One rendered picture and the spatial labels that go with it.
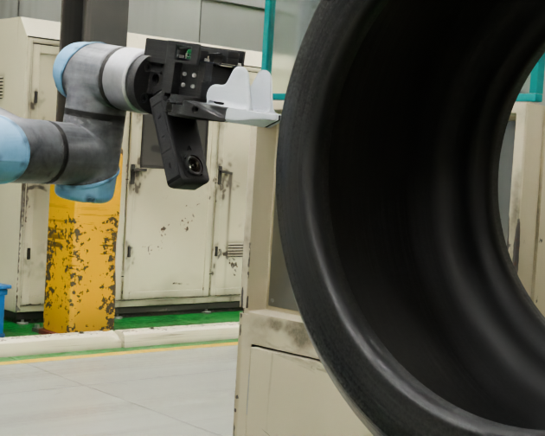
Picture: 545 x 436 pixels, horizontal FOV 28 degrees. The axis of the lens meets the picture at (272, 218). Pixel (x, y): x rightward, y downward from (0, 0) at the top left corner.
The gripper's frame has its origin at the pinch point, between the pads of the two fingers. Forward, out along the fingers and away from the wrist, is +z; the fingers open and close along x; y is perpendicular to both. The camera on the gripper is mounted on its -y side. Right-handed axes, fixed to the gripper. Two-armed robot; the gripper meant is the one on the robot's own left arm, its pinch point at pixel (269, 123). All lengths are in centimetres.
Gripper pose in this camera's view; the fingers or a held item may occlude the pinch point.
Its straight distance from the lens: 113.6
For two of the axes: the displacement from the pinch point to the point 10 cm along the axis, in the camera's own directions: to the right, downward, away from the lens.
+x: 6.9, 0.0, 7.2
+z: 7.1, 1.9, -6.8
